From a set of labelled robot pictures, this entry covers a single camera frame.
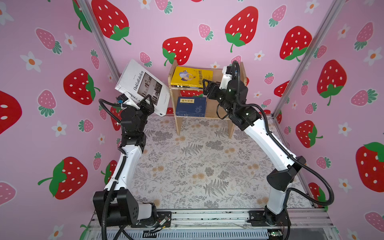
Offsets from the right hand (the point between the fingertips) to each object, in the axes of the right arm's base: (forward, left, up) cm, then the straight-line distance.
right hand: (208, 80), depth 65 cm
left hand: (-5, +28, -7) cm, 29 cm away
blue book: (+9, +11, -24) cm, 28 cm away
